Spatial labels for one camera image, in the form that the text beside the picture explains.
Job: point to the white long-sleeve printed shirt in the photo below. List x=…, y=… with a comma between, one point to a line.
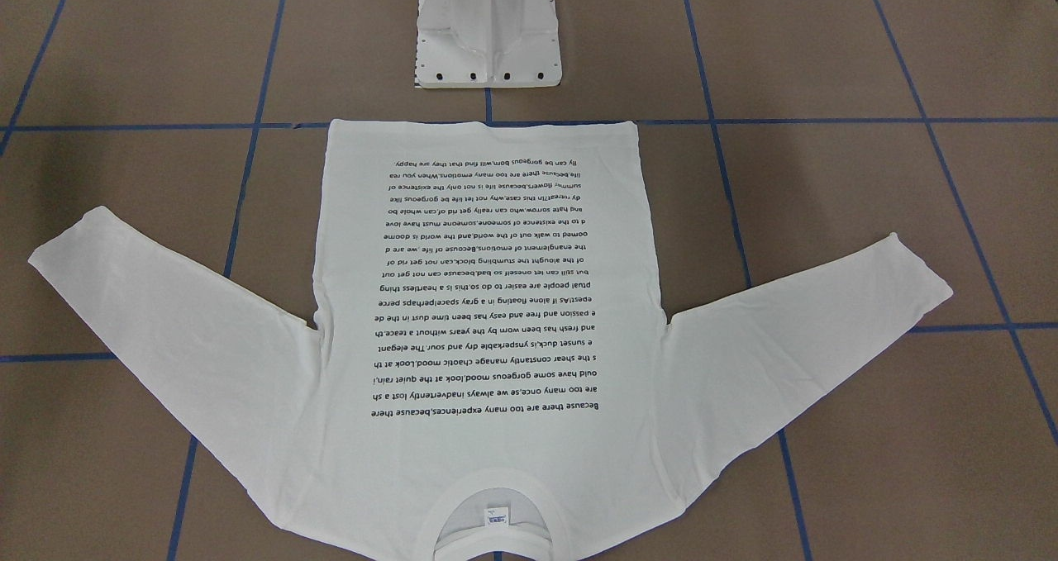
x=490, y=367

